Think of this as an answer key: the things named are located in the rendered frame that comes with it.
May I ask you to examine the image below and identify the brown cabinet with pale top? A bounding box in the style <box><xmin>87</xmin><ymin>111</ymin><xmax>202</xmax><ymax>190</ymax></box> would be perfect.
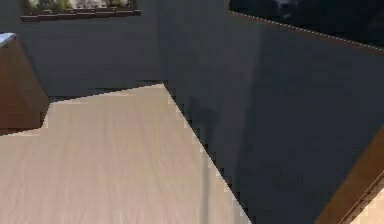
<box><xmin>0</xmin><ymin>32</ymin><xmax>50</xmax><ymax>135</ymax></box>

